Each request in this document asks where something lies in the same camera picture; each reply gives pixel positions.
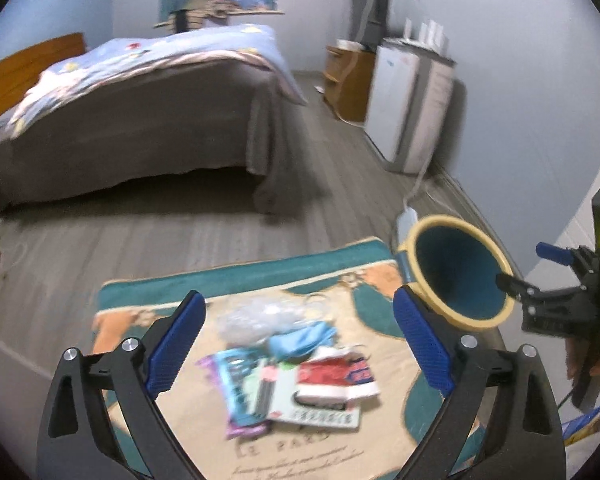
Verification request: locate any wooden bed headboard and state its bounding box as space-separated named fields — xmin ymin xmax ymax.
xmin=0 ymin=32 xmax=89 ymax=141

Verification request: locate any beige and teal mat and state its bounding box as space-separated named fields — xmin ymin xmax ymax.
xmin=90 ymin=237 xmax=487 ymax=480

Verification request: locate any pile of clothes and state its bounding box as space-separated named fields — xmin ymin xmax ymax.
xmin=152 ymin=0 xmax=286 ymax=36

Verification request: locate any purple teal snack packet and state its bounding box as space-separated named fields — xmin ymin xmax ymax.
xmin=197 ymin=349 xmax=274 ymax=442

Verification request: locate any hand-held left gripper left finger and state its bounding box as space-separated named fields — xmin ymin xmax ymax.
xmin=36 ymin=290 xmax=207 ymax=480

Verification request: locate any bed with blue blanket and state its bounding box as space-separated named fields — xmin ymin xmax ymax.
xmin=0 ymin=50 xmax=332 ymax=217

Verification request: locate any blue printed quilt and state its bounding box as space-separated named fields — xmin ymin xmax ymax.
xmin=7 ymin=24 xmax=309 ymax=137

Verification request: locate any white air purifier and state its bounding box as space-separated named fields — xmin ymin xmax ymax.
xmin=364 ymin=37 xmax=457 ymax=176

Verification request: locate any red white torn box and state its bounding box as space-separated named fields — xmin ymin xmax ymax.
xmin=295 ymin=346 xmax=382 ymax=411

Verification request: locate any white panelled furniture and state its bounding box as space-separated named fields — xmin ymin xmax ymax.
xmin=524 ymin=115 xmax=600 ymax=480

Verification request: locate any blue yellow packet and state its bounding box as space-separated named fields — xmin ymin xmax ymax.
xmin=562 ymin=404 xmax=600 ymax=447

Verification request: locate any person's right hand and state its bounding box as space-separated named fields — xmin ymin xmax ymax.
xmin=566 ymin=337 xmax=600 ymax=401

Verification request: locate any black flat screen television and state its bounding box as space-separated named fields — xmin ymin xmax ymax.
xmin=350 ymin=0 xmax=394 ymax=54

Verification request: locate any yellow rimmed teal bin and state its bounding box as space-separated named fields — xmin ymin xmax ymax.
xmin=397 ymin=215 xmax=517 ymax=332

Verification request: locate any white power cable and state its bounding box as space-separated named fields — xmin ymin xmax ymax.
xmin=392 ymin=157 xmax=462 ymax=252

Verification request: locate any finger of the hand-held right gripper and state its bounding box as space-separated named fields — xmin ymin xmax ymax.
xmin=536 ymin=242 xmax=594 ymax=272
xmin=496 ymin=273 xmax=599 ymax=334

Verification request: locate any thin white floor cable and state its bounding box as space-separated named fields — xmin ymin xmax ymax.
xmin=0 ymin=241 xmax=27 ymax=282

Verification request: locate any clear crumpled plastic bag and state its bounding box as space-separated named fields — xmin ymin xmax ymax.
xmin=215 ymin=297 xmax=307 ymax=345

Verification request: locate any green white cardboard box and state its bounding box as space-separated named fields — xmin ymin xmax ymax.
xmin=252 ymin=362 xmax=362 ymax=432

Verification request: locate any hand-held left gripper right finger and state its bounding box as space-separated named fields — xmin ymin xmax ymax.
xmin=392 ymin=285 xmax=567 ymax=480

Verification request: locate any wooden side cabinet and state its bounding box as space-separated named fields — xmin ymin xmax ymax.
xmin=322 ymin=40 xmax=377 ymax=124

